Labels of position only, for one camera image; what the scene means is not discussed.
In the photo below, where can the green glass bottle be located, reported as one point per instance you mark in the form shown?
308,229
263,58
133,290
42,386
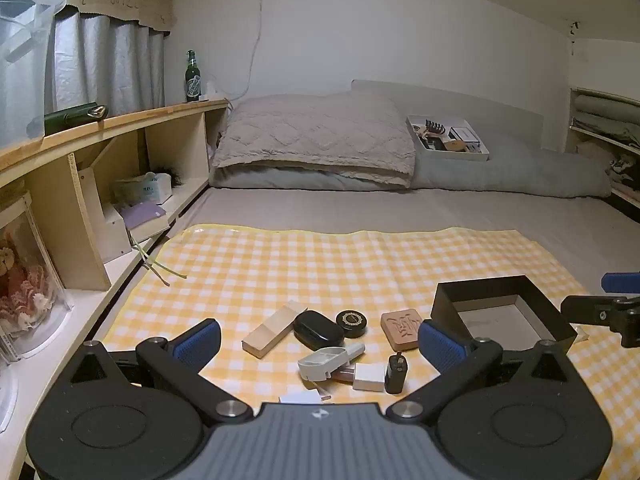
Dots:
193,82

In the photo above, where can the grey pillow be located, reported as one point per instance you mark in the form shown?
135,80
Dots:
280,178

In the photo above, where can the white plug adapter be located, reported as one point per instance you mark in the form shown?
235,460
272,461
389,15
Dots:
210,90

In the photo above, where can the beige quilted pillow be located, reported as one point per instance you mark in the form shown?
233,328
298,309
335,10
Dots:
315,135

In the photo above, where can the round black tin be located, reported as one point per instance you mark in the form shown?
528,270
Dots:
351,323

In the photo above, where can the white tray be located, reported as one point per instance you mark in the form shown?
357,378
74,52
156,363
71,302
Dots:
452,155

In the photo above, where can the doll with frilly dress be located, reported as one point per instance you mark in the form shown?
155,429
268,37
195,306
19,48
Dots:
20,290

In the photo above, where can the grey curtain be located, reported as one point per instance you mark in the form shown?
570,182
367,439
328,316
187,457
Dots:
100,65

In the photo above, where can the dark green case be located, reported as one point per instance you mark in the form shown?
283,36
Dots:
70,117

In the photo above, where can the grey pill organizer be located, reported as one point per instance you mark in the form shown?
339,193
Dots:
320,361

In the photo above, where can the white charger cube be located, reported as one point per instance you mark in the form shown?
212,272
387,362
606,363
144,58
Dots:
368,376

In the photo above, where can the beige file holder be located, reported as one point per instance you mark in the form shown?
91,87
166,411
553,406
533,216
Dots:
107,230

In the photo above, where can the purple notebook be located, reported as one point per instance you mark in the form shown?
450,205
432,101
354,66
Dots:
142,215

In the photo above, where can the folded green blankets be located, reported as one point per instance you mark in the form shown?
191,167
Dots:
607,115

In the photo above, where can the dark patterned cloth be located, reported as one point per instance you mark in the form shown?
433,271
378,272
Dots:
625,170

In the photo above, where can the wooden wall shelf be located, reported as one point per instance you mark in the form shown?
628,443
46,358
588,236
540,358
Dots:
571,120

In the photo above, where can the brown carved tile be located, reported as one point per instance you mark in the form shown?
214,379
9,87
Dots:
400,328

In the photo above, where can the white tissue pack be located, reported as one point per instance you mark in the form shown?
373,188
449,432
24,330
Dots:
142,190

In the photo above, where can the yellow checkered mat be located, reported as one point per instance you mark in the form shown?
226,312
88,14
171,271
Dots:
300,270

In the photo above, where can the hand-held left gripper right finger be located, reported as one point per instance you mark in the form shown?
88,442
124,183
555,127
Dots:
440,350

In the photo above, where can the clear display case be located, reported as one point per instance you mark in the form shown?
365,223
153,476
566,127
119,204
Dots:
50,300

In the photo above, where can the white small box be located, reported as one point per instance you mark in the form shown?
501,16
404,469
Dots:
299,398
462,133

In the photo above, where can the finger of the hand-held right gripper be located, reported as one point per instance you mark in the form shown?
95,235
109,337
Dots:
621,281
590,309

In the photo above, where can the wooden hair brush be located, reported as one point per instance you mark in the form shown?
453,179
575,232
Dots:
456,146

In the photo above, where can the black charger plug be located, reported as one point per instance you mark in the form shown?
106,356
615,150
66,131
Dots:
395,375

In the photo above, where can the clear plastic container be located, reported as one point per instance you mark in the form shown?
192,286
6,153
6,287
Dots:
22,60

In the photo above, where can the grey headboard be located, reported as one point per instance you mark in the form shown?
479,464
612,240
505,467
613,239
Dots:
490,110

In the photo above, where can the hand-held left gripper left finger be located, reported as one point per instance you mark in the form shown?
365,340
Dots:
200,342

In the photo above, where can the black hair claw clip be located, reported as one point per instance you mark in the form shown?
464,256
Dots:
434,126

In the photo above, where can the black furry item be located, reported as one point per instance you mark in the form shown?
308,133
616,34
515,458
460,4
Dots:
167,172

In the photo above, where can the beige wooden block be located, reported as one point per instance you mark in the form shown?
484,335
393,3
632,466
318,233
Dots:
272,331

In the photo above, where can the black oval case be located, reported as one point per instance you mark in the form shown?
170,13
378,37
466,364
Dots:
317,330

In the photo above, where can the black cardboard box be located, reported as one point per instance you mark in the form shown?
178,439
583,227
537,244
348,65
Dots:
443,306

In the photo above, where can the white paper scrap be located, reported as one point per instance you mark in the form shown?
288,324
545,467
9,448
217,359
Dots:
581,335

